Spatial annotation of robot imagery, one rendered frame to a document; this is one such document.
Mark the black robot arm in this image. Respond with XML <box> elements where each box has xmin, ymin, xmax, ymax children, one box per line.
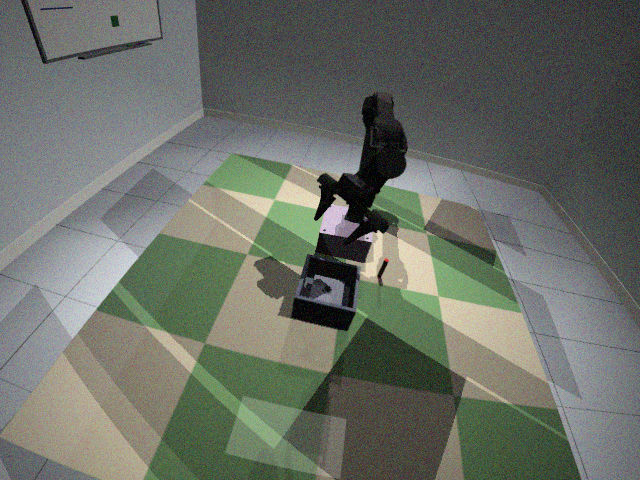
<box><xmin>336</xmin><ymin>91</ymin><xmax>408</xmax><ymax>224</ymax></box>

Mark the red peg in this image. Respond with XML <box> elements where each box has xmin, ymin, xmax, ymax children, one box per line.
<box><xmin>377</xmin><ymin>259</ymin><xmax>389</xmax><ymax>278</ymax></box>

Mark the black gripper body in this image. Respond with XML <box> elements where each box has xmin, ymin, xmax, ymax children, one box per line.
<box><xmin>317</xmin><ymin>170</ymin><xmax>389</xmax><ymax>234</ymax></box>

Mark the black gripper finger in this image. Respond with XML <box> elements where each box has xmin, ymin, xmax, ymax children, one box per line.
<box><xmin>343</xmin><ymin>220</ymin><xmax>378</xmax><ymax>246</ymax></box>
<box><xmin>314</xmin><ymin>185</ymin><xmax>336</xmax><ymax>221</ymax></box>

